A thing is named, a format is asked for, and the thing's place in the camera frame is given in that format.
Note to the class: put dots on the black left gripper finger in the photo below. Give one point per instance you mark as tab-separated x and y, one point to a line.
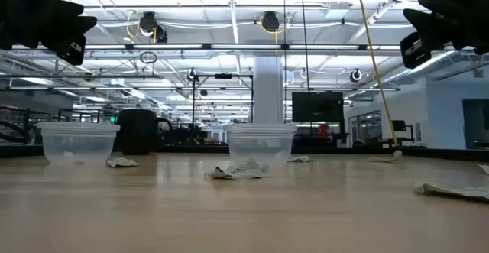
72	25
63	8

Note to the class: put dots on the white green sweetener packet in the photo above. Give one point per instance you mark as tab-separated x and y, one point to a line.
451	192
386	158
300	159
122	163
237	172

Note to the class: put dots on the black office chair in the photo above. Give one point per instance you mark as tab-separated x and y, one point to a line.
399	126

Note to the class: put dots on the black metal railing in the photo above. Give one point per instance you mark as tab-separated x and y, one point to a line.
15	125

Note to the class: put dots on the clear plastic deli container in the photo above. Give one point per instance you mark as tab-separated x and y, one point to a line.
78	142
260	142

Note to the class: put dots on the dark mug green inside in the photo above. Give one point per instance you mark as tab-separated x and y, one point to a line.
137	132

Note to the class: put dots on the black monitor screen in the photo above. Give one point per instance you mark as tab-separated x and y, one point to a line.
317	106

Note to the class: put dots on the red background object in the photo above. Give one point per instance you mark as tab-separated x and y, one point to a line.
324	130

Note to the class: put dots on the long ceiling light bar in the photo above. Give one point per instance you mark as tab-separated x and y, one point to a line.
244	47

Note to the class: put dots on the white building pillar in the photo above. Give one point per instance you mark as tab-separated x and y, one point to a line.
267	88

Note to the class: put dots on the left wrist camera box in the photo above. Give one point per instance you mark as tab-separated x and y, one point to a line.
70	50

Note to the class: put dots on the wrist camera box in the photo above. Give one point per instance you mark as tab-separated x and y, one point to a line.
414	50
70	50

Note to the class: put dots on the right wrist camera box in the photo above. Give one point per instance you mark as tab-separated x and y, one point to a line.
414	50

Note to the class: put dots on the black aluminium table frame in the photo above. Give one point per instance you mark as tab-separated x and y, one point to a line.
344	150

